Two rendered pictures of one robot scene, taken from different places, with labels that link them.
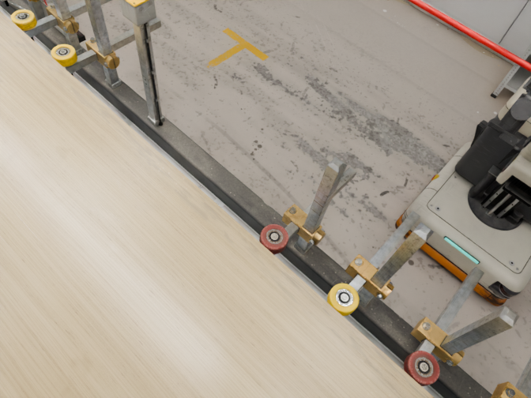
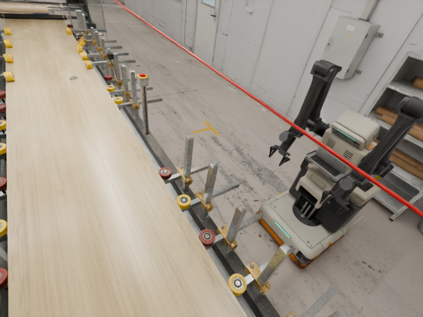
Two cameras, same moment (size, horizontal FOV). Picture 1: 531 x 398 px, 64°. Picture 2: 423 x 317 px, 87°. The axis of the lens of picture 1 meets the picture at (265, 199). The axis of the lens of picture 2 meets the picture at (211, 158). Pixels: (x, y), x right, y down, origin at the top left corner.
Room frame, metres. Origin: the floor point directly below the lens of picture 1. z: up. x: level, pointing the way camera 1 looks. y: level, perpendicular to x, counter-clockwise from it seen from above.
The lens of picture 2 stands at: (-0.29, -0.59, 1.92)
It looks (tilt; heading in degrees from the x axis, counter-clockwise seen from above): 41 degrees down; 17
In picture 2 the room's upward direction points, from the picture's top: 10 degrees clockwise
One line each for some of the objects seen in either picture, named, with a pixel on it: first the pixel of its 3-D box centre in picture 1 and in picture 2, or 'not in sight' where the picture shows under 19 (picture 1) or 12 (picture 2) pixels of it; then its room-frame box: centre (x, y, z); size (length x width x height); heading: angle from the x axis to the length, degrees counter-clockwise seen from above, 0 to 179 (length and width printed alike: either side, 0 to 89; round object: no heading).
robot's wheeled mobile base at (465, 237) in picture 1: (482, 217); (302, 220); (1.30, -1.13, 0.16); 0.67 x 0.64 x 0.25; 147
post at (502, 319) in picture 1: (457, 341); (231, 234); (0.37, -0.57, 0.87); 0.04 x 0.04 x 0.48; 57
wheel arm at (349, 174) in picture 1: (312, 210); (191, 172); (0.72, -0.15, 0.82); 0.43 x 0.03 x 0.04; 147
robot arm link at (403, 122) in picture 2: not in sight; (384, 145); (0.80, -1.06, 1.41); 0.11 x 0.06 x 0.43; 57
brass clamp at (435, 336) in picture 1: (438, 342); (226, 237); (0.39, -0.55, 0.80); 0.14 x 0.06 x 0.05; 57
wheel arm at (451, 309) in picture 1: (443, 321); (233, 230); (0.45, -0.57, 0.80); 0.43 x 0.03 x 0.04; 147
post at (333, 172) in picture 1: (317, 212); (187, 166); (0.65, -0.15, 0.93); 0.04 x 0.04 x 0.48; 57
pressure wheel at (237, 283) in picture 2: not in sight; (235, 287); (0.15, -0.68, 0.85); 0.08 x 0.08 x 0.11
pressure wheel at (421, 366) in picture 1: (416, 370); (206, 241); (0.28, -0.47, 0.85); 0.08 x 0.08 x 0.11
